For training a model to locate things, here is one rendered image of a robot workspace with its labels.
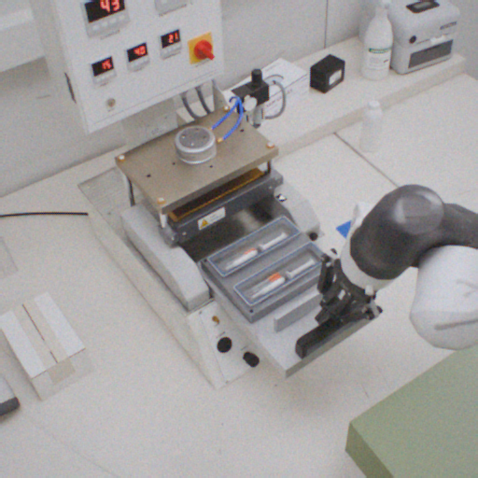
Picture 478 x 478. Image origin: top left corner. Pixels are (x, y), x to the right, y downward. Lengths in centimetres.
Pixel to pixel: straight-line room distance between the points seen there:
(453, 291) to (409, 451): 46
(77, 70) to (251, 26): 84
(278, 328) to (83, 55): 59
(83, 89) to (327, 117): 84
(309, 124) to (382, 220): 108
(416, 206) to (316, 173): 99
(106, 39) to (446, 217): 70
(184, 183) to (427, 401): 59
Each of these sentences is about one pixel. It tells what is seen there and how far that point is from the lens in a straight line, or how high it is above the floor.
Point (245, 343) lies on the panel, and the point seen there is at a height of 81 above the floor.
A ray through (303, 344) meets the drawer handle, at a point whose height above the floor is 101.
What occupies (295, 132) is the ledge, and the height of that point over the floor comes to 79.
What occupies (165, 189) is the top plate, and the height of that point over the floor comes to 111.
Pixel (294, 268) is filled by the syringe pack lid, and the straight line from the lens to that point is 127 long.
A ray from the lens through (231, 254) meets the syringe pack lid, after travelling 130.
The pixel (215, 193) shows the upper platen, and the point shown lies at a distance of 133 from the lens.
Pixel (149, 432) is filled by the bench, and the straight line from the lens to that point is 140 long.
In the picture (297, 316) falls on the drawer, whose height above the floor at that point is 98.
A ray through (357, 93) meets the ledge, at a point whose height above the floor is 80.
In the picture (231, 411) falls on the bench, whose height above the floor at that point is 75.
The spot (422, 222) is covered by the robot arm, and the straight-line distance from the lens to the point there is 84.
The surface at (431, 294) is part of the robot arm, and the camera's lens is 87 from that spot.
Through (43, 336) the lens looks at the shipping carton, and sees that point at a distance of 146.
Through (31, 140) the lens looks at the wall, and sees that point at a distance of 187.
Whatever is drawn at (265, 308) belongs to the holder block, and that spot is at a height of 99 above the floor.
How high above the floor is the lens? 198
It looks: 48 degrees down
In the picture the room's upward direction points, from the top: 4 degrees counter-clockwise
